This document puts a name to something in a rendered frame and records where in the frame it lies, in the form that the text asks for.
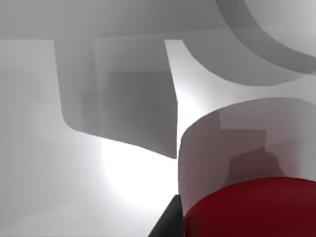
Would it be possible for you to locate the red and white can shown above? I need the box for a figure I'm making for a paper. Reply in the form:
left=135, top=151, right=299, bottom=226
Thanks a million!
left=177, top=97, right=316, bottom=237

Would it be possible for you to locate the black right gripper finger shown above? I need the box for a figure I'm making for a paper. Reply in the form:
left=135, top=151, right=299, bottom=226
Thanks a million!
left=147, top=194, right=185, bottom=237

